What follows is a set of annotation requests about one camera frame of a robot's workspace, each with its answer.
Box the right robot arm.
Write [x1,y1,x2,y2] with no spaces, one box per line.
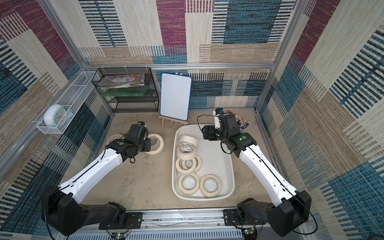
[201,125,312,237]

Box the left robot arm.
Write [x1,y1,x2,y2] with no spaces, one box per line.
[41,138,151,236]

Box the white plastic storage box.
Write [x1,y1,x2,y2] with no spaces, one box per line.
[172,125,235,201]

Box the red manga book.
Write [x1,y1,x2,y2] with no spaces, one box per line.
[225,110,251,133]

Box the green book on shelf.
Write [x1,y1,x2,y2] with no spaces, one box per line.
[102,87,148,97]

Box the blue framed whiteboard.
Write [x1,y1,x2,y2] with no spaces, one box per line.
[160,73,192,121]

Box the colourful magazine on shelf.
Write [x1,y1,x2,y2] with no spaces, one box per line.
[97,74,145,89]

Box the white alarm clock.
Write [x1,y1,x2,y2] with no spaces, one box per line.
[44,104,74,129]

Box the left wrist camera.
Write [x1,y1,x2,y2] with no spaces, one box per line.
[125,122,148,145]

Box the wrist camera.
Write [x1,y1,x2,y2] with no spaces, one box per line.
[213,108,241,137]
[125,122,148,145]

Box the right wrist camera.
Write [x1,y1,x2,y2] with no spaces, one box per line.
[213,108,241,137]

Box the black wire shelf rack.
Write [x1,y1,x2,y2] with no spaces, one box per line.
[92,67,160,114]

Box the white wire wall basket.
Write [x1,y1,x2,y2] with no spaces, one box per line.
[37,71,95,135]

